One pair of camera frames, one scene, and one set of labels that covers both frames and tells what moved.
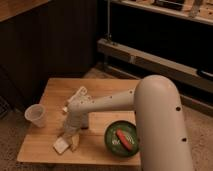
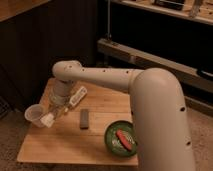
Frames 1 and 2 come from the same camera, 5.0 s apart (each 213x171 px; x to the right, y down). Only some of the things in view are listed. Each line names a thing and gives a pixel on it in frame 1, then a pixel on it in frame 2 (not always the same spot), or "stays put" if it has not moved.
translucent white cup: x=36 y=113 stays put
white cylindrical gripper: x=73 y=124 to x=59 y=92
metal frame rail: x=158 y=64 stays put
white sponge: x=60 y=145 to x=48 y=120
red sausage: x=124 y=139 stays put
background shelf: x=197 y=10 stays put
